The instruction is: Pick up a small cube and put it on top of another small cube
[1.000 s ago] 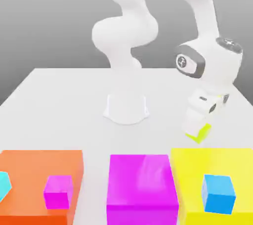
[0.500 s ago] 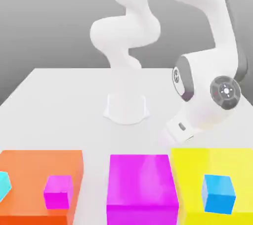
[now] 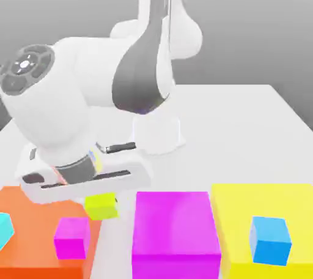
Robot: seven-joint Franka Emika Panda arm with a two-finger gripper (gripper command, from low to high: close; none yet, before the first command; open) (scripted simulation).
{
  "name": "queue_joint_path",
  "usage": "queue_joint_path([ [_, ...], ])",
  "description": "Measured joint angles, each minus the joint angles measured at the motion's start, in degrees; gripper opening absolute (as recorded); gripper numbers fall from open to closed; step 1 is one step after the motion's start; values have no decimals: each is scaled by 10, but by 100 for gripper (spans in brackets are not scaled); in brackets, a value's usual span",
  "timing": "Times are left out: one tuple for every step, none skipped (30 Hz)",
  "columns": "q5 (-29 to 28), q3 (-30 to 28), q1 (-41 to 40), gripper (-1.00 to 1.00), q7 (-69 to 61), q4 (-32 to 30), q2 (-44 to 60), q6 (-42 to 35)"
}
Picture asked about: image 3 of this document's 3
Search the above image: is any large yellow box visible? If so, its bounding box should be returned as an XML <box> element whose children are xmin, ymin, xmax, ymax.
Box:
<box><xmin>210</xmin><ymin>182</ymin><xmax>313</xmax><ymax>279</ymax></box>

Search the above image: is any small cyan cube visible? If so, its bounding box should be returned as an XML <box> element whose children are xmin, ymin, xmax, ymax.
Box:
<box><xmin>0</xmin><ymin>212</ymin><xmax>15</xmax><ymax>251</ymax></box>

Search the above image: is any large orange box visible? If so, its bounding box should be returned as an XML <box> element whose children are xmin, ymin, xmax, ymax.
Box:
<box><xmin>0</xmin><ymin>185</ymin><xmax>103</xmax><ymax>279</ymax></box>

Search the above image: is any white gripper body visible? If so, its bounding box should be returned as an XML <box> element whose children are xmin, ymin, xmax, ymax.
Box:
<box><xmin>20</xmin><ymin>155</ymin><xmax>153</xmax><ymax>204</ymax></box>

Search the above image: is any small yellow-green cube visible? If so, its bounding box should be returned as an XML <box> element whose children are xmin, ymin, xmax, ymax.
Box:
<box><xmin>84</xmin><ymin>192</ymin><xmax>120</xmax><ymax>221</ymax></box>

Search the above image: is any large magenta box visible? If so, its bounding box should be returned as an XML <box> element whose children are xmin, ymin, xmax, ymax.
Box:
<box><xmin>131</xmin><ymin>190</ymin><xmax>223</xmax><ymax>279</ymax></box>

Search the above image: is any small magenta cube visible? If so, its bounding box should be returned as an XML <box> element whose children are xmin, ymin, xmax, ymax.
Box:
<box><xmin>53</xmin><ymin>217</ymin><xmax>92</xmax><ymax>260</ymax></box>

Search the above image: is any small blue cube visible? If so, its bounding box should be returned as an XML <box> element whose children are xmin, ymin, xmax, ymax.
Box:
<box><xmin>248</xmin><ymin>215</ymin><xmax>293</xmax><ymax>267</ymax></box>

